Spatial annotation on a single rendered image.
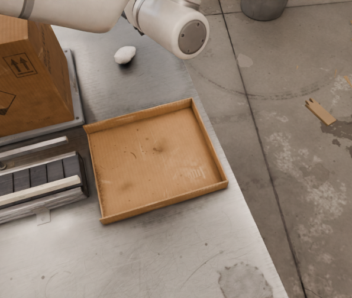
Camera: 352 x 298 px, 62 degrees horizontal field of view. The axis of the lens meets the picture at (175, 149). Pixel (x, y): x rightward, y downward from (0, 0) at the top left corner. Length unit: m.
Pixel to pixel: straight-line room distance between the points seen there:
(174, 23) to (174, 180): 0.36
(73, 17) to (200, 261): 0.51
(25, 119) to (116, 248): 0.39
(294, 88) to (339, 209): 0.82
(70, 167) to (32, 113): 0.17
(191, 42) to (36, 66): 0.33
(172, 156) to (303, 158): 1.17
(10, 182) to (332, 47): 2.22
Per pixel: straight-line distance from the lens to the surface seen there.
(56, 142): 0.67
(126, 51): 0.96
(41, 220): 0.76
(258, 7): 2.47
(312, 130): 1.93
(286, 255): 1.59
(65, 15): 0.48
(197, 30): 0.55
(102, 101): 0.88
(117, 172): 0.74
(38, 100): 0.77
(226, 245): 0.68
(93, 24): 0.50
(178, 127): 0.79
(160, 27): 0.56
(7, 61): 0.70
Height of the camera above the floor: 1.49
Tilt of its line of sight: 60 degrees down
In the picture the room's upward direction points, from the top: 4 degrees counter-clockwise
